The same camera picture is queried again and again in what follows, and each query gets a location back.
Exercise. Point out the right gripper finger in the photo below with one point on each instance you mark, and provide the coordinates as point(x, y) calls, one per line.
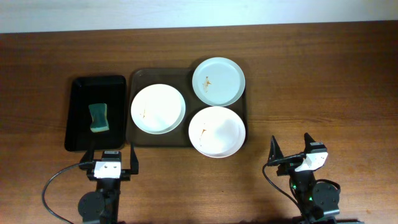
point(275, 154)
point(308, 143)

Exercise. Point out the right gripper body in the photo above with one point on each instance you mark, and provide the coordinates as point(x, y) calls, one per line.
point(288, 168)

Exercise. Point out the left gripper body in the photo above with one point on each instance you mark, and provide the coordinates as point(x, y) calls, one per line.
point(125, 175)

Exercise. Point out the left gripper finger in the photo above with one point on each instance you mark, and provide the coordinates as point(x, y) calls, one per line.
point(134, 163)
point(86, 162)

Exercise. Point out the green scrubbing sponge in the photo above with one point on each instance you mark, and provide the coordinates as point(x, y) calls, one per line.
point(99, 121)

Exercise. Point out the white plate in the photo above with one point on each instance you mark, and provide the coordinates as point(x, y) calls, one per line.
point(217, 132)
point(158, 109)

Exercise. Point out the pale blue plate top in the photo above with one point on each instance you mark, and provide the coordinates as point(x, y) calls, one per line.
point(218, 81)

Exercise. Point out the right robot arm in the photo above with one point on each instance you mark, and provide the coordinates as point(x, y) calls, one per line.
point(317, 200)

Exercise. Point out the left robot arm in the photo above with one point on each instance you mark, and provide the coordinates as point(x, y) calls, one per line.
point(102, 205)

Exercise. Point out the black rectangular tray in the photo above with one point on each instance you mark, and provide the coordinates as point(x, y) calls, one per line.
point(85, 91)

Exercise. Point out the brown plastic serving tray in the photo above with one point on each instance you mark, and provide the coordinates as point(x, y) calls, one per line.
point(179, 78)

